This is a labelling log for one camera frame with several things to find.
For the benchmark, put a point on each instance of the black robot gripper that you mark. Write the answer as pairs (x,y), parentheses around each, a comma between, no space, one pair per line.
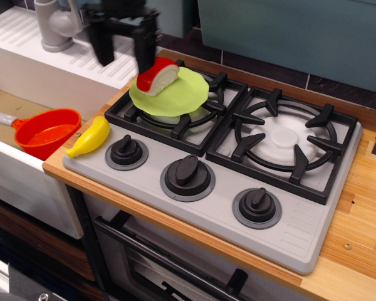
(133,19)

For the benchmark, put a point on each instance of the red white cheese wedge toy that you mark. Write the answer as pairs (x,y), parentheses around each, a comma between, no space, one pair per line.
(163,73)

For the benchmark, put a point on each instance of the grey toy faucet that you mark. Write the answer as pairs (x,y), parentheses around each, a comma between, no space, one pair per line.
(57,27)

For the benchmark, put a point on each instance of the light green plastic plate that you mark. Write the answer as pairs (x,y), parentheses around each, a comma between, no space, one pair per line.
(183,96)

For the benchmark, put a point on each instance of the white left burner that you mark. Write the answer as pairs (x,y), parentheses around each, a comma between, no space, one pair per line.
(201,120)

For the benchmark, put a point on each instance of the white burner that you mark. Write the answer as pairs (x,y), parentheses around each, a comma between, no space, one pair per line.
(282,134)
(201,120)

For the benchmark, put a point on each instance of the yellow plastic banana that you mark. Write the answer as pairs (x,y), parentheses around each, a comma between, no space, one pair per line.
(91,139)

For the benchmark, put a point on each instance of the white toy sink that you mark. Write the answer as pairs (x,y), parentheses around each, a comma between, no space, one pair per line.
(32,78)

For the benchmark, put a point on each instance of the black left stove knob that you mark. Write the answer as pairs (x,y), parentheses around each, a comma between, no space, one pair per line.
(126,154)

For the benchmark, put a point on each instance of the black stove knob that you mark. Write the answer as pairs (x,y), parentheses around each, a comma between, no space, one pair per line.
(187,180)
(126,154)
(257,208)

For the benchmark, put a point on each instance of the black left burner grate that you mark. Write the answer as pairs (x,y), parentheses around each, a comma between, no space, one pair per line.
(224,93)

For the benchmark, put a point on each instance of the orange plastic pot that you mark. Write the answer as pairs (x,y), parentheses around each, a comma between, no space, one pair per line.
(41,135)

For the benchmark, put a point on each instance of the black middle stove knob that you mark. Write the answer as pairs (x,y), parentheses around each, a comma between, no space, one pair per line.
(187,180)

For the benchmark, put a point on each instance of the white right burner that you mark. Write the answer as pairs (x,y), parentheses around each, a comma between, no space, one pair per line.
(282,134)

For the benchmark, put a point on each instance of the grey toy stove top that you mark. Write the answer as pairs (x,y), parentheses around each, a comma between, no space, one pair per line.
(294,242)

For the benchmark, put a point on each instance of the black right stove knob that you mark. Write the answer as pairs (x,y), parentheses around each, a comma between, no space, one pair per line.
(257,208)

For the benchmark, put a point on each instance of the toy oven door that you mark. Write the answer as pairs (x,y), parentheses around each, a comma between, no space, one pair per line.
(154,264)

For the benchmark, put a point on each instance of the black oven door handle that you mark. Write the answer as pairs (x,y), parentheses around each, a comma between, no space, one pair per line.
(165,261)

